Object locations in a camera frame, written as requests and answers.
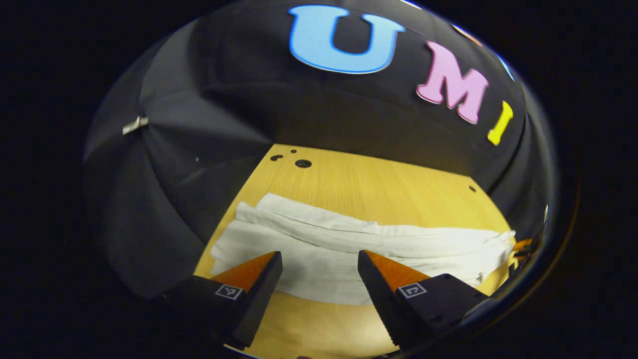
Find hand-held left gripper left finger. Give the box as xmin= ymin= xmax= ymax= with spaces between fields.
xmin=162 ymin=251 xmax=284 ymax=351

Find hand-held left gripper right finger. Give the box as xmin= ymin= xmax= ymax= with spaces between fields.
xmin=357 ymin=249 xmax=491 ymax=352

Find white jeans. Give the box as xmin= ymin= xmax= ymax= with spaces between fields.
xmin=209 ymin=193 xmax=517 ymax=306

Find black backdrop cloth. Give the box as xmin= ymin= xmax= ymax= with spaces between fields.
xmin=82 ymin=0 xmax=549 ymax=300

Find silver metal clip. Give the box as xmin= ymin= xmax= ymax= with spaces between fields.
xmin=122 ymin=116 xmax=150 ymax=136

